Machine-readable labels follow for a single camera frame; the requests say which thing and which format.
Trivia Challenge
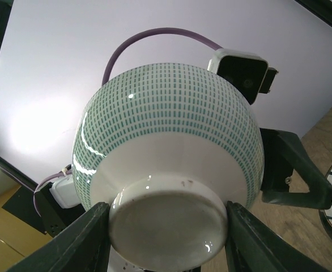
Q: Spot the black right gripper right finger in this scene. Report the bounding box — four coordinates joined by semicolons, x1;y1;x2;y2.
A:
225;201;327;271

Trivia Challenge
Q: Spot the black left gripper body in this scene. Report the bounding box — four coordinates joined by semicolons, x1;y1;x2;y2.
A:
260;128;293;198

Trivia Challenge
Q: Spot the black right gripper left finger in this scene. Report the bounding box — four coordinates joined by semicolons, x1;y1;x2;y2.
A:
8;202;110;272

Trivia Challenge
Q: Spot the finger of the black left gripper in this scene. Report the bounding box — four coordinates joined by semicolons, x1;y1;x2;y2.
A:
262;130;332;210

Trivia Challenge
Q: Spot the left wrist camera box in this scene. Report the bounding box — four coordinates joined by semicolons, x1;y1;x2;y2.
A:
207;48;278;105

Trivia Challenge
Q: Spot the green dotted white bowl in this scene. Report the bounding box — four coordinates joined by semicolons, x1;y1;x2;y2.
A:
72;63;264;271

